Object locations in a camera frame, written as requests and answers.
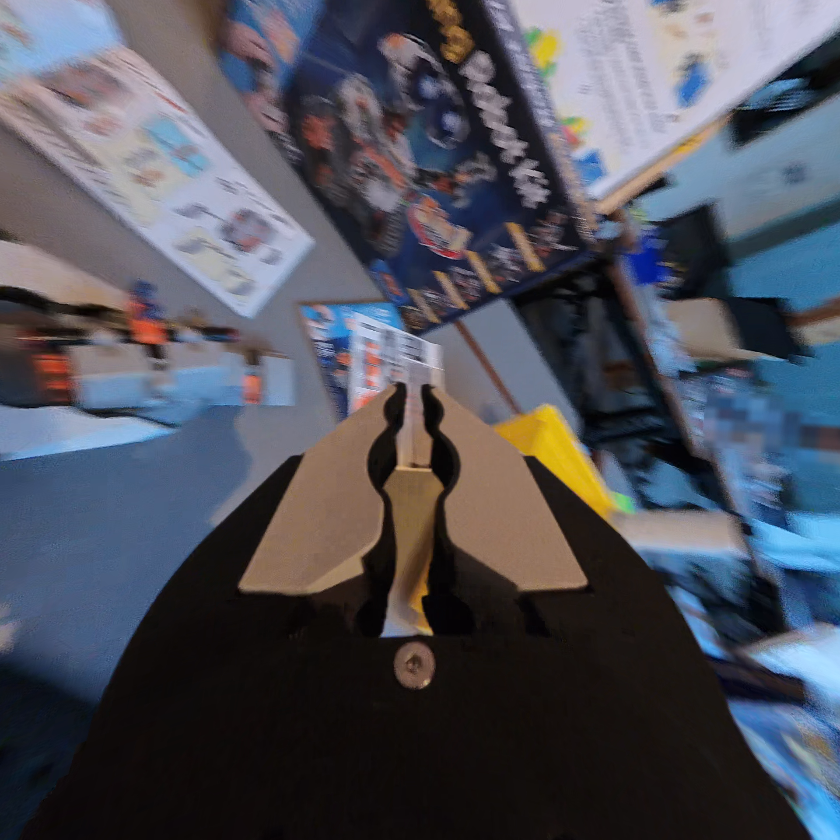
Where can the white printed board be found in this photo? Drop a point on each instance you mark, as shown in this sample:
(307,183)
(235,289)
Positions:
(643,79)

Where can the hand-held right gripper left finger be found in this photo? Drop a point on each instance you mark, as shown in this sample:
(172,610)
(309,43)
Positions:
(308,525)

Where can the grey desk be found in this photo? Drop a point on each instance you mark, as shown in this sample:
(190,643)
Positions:
(98,525)

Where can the blue manual booklet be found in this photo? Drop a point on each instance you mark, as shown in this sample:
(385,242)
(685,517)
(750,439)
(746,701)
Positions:
(325,354)

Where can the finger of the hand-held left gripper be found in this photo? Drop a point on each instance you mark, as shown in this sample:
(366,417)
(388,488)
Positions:
(65,430)
(59,275)

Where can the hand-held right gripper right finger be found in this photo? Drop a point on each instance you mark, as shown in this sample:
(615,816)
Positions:
(512,525)

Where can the grey building block model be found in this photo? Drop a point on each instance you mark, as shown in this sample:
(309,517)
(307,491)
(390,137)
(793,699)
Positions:
(148,325)

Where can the grey orange sticker sheet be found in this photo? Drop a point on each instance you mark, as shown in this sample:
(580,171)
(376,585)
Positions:
(387,358)

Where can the blue toy robot kit box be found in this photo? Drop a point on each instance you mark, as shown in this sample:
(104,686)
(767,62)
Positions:
(407,164)

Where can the white instruction booklet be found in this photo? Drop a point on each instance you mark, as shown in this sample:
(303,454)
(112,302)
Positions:
(164,177)

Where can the yellow plastic bin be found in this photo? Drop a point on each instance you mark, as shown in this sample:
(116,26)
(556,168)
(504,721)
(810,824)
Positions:
(558,453)

